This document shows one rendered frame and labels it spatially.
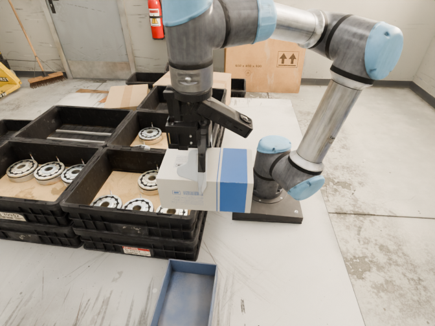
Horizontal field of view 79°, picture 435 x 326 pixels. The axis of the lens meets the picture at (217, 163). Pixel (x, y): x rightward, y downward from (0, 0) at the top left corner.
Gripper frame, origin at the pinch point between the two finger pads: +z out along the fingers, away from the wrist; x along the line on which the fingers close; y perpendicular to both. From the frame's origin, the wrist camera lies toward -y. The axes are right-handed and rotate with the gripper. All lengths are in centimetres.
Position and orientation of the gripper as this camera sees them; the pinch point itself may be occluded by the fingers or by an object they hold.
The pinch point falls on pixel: (207, 172)
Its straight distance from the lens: 60.0
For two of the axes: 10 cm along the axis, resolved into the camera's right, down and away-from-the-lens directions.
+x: -0.7, 6.2, -7.8
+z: 0.1, 7.8, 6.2
